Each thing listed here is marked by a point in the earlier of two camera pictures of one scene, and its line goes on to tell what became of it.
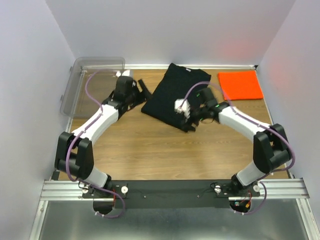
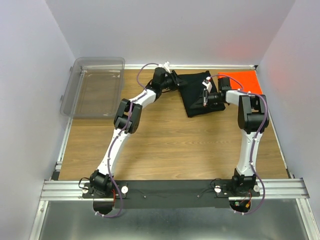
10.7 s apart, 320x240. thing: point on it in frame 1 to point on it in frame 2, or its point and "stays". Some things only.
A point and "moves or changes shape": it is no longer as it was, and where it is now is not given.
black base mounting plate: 171,194 stays
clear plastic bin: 93,80 stays
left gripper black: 142,97 to 176,81
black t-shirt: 178,82 moves or changes shape
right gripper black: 188,126 to 198,104
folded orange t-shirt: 240,85 stays
